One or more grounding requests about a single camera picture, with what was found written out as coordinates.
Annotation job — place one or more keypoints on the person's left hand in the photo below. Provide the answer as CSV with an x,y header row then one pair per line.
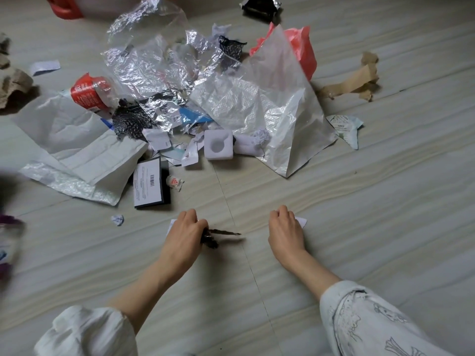
x,y
183,240

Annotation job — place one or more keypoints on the person's right hand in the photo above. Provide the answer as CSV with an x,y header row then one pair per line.
x,y
285,237

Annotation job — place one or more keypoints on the white paper wad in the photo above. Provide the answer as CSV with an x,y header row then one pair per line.
x,y
171,224

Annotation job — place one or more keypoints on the white scrap dark photo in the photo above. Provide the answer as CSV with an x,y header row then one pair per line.
x,y
301,222

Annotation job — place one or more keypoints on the black patterned plastic piece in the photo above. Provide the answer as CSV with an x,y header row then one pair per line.
x,y
232,49
130,122
211,240

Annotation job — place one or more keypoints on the small clear packet red mark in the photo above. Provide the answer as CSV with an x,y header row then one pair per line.
x,y
174,182

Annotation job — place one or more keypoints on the black box white label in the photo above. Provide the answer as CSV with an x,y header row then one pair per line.
x,y
146,185

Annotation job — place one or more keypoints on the small paper ball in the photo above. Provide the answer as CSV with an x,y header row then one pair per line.
x,y
117,220

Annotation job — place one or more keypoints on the white foam block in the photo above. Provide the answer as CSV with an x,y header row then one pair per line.
x,y
209,153

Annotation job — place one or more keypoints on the white foam roll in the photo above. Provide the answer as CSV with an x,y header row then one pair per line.
x,y
245,144

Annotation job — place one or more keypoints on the white bubble padded envelope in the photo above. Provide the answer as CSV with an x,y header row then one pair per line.
x,y
107,163

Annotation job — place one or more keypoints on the white torn packet green print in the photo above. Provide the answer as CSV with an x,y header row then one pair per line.
x,y
345,129

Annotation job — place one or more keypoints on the blue white torn packet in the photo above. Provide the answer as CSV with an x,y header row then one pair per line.
x,y
193,116

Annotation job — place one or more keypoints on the large translucent plastic bag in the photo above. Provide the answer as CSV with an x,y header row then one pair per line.
x,y
267,107

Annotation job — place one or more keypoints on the white poly mailer bag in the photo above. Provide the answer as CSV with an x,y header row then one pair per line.
x,y
63,126

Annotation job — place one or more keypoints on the brown paper strip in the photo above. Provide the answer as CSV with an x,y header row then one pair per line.
x,y
356,81

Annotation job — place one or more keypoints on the clear crinkled plastic bag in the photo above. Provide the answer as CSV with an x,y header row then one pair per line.
x,y
148,70

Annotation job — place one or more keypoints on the clear bottle purple cap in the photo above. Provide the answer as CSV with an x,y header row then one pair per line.
x,y
9,233

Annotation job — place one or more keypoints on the clear bottle red label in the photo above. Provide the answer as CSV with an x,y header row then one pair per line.
x,y
87,92

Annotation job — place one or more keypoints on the silver foil wrapper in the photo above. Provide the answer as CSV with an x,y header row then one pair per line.
x,y
196,44

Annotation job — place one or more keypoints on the white rectangular paper slip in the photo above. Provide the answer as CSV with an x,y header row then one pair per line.
x,y
44,67

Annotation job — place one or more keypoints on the black snack wrapper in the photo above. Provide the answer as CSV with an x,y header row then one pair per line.
x,y
259,5

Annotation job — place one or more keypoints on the waste basket with red bag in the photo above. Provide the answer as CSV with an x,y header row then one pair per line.
x,y
63,9

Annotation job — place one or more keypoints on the person's left forearm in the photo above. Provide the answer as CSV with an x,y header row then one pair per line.
x,y
144,292

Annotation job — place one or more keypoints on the person's right forearm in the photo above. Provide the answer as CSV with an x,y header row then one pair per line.
x,y
311,276

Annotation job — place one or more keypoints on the person's printed right sleeve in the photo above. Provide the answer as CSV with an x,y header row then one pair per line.
x,y
371,322

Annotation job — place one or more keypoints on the person's white left sleeve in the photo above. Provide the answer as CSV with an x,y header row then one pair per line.
x,y
85,333

